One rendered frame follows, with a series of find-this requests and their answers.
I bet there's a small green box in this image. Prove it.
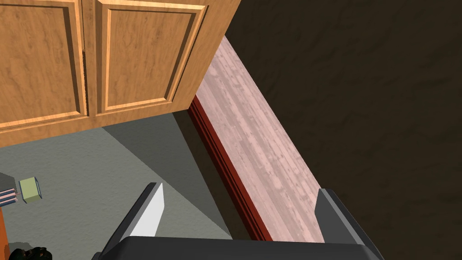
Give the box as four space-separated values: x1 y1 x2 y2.
18 176 43 204

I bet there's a light wooden cupboard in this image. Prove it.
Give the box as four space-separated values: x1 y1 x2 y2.
0 0 242 148

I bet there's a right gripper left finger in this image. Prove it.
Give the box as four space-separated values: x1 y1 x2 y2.
102 182 165 251

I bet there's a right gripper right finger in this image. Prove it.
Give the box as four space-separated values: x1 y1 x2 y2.
314 188 366 244

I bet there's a wide wooden cupboard door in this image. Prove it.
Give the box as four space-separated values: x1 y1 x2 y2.
0 0 89 131

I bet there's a narrow wooden cupboard door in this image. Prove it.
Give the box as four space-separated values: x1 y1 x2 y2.
95 0 209 116

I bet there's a grey block with pink stripes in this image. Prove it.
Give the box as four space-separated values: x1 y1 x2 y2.
0 172 19 208

